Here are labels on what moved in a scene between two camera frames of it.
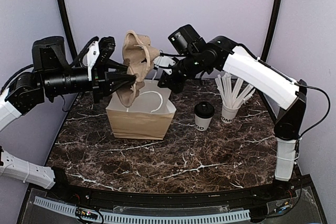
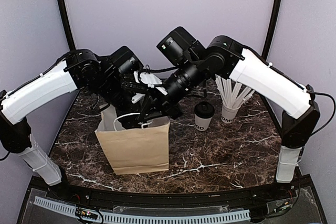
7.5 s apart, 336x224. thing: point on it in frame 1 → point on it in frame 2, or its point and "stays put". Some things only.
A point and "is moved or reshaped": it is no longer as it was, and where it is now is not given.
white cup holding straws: [228, 115] stays put
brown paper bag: [149, 116] is moved or reshaped
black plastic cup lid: [204, 109] stays put
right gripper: [177, 86] → [161, 106]
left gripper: [101, 78] → [125, 117]
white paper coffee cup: [202, 124] stays put
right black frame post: [277, 11] stays put
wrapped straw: [247, 97] stays put
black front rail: [196, 199] stays put
